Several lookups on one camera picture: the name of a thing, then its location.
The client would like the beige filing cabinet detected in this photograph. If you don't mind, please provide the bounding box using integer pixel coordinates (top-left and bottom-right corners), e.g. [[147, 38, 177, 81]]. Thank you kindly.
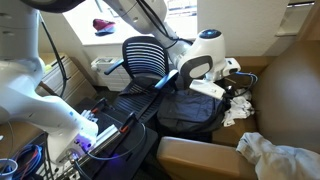
[[34, 52, 98, 108]]

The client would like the yellow sticky note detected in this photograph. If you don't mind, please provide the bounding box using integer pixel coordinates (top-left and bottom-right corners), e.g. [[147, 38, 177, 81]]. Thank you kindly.
[[43, 63, 54, 74]]

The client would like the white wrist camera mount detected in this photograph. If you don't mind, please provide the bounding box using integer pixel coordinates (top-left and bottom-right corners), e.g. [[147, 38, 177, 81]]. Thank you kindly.
[[189, 78, 227, 100]]

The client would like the white window blind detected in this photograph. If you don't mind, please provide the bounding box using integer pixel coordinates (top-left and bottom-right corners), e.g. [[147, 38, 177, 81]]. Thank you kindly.
[[275, 1, 316, 38]]

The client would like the black slatted office chair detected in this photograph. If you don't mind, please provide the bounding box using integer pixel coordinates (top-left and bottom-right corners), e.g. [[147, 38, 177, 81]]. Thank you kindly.
[[104, 35, 180, 129]]

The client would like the tan leather armchair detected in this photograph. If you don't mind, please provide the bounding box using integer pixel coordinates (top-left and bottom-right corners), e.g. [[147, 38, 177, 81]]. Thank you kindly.
[[156, 39, 320, 180]]

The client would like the thin grey cable loop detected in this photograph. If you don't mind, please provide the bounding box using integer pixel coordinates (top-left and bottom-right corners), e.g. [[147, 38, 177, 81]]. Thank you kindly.
[[84, 122, 148, 162]]

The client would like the white cup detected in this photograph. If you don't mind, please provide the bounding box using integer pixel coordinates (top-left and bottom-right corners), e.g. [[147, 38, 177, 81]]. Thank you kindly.
[[0, 158, 18, 180]]

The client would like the light grey garment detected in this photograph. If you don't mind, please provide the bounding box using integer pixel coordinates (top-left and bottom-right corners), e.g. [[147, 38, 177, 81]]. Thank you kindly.
[[235, 132, 320, 180]]

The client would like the red and blue cap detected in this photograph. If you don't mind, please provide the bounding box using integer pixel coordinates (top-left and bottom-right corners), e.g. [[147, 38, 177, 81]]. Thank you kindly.
[[92, 18, 117, 37]]

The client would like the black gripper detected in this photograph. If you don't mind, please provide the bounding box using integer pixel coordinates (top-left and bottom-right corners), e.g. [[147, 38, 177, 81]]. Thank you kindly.
[[223, 84, 235, 99]]

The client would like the aluminium mounting rail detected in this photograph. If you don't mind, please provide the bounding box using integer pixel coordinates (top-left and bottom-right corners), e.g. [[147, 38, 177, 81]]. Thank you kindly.
[[53, 109, 123, 180]]

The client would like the black clamp with red tip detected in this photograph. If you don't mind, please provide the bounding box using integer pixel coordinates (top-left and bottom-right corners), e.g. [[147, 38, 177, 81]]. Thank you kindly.
[[90, 97, 110, 115], [119, 111, 138, 134]]

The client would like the white crumpled cloth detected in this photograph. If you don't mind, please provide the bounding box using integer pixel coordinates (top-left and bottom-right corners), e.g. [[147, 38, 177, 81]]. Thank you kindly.
[[222, 88, 256, 128]]

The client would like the blue and red cable bundle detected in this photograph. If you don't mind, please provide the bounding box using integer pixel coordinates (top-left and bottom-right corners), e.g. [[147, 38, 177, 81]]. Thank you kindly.
[[8, 141, 46, 180]]

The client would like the black robot table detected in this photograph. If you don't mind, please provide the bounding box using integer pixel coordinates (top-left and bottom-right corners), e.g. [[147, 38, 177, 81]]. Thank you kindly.
[[73, 96, 159, 180]]

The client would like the grey backpack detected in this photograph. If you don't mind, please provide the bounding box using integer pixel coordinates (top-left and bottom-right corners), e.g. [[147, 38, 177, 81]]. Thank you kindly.
[[156, 89, 232, 134]]

